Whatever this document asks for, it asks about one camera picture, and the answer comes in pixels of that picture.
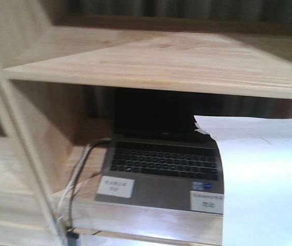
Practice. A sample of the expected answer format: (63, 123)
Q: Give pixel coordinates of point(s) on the white paper sheet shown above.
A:
(256, 156)

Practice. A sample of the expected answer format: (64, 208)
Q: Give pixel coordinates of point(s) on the grey laptop with stickers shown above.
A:
(157, 158)

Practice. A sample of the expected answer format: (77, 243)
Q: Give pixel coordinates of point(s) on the wooden shelf unit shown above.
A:
(48, 55)

